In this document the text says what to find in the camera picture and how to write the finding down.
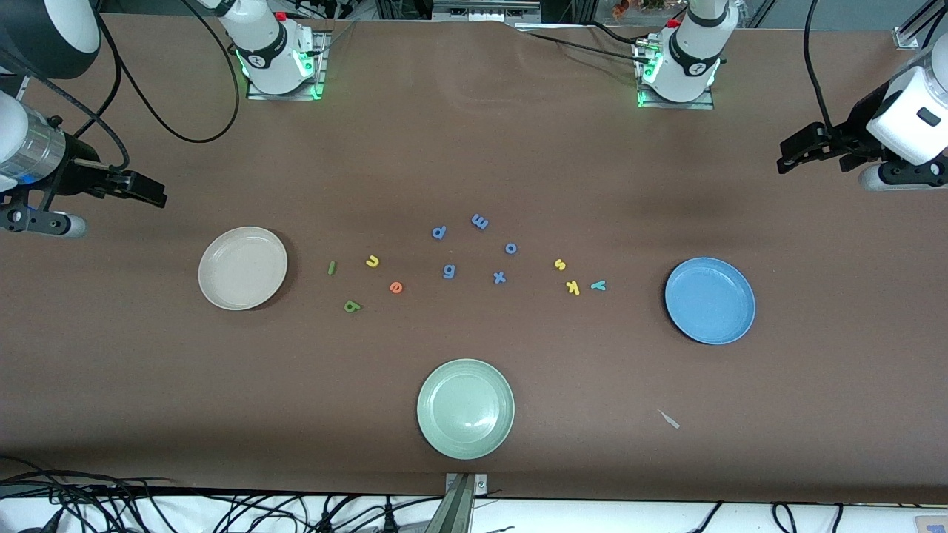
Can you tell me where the aluminium frame profile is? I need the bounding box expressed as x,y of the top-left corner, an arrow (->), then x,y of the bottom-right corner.
892,0 -> 948,50

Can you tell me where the green plate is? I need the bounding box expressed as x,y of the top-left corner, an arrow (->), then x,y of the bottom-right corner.
416,358 -> 515,460

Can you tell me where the beige plate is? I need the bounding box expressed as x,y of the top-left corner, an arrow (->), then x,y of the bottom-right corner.
198,226 -> 289,311

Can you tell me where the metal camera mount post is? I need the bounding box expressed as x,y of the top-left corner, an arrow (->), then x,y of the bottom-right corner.
424,472 -> 489,533

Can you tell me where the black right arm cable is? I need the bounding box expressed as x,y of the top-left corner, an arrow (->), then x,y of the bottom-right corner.
15,0 -> 241,172

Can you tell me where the grey metal device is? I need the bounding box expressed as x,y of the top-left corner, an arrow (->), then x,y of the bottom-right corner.
432,0 -> 542,23

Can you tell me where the blue plate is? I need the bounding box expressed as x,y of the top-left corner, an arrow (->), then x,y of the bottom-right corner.
664,257 -> 756,346

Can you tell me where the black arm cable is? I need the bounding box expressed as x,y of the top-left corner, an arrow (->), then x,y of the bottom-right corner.
803,0 -> 842,133
15,0 -> 241,172

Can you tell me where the brown table cover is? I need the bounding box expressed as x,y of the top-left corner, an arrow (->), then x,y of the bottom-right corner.
0,13 -> 948,504

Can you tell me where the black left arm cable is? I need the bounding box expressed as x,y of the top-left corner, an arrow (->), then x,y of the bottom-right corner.
803,0 -> 842,133

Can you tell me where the black table cable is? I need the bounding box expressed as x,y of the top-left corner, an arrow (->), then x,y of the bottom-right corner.
548,38 -> 641,63
518,30 -> 647,50

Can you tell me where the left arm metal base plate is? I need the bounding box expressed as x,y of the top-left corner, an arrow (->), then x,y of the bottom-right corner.
635,37 -> 716,110

